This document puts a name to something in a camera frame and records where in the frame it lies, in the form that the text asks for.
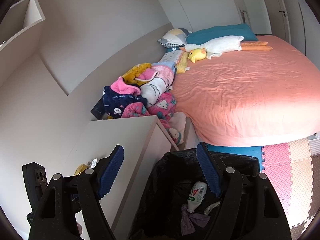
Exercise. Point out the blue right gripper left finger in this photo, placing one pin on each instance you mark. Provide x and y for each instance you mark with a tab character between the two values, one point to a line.
107	170

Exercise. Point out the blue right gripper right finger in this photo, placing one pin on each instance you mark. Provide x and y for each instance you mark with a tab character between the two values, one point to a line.
209	168

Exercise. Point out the white yogurt drink bottle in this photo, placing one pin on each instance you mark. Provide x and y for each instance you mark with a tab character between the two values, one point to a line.
196	196

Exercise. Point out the grey green snack bag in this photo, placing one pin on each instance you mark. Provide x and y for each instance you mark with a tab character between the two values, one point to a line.
210	208

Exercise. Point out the black trash bin bag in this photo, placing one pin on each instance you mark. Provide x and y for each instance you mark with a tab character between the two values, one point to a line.
177	202

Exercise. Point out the white bedroom door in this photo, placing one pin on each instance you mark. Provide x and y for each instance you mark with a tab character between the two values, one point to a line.
279	20

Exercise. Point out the navy pink fleece blanket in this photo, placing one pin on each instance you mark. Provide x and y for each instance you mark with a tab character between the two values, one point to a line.
119	95

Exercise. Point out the colourful foam floor mat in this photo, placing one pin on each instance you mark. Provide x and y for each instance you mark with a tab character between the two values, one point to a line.
293	170

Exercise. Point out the pink hello kitty blanket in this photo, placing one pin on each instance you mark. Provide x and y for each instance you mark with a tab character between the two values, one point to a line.
174	122

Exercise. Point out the bed with pink sheet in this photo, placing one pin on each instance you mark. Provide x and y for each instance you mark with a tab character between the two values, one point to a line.
251	98

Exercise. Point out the yellow plush garment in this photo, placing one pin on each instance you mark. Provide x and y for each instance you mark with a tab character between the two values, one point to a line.
132	75

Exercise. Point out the pink white folded quilt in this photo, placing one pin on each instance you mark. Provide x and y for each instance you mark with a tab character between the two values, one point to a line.
152	90

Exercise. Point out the yellow dotted long pillow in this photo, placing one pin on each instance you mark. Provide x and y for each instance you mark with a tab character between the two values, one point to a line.
182	65

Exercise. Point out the yellow duck plush toy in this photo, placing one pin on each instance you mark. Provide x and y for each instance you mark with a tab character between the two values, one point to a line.
197	55

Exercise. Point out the white goose plush toy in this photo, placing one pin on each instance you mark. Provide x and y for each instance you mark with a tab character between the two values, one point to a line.
217	46

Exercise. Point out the teal pillow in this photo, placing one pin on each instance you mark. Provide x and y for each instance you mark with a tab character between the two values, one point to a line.
202	36

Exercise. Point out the checkered patchwork pillow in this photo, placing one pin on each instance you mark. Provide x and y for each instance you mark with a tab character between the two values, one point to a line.
175	38

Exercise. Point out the black wall socket panel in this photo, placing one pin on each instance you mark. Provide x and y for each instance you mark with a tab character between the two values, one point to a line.
98	111

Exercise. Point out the wall shelf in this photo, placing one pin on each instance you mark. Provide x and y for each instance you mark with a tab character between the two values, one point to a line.
21	29

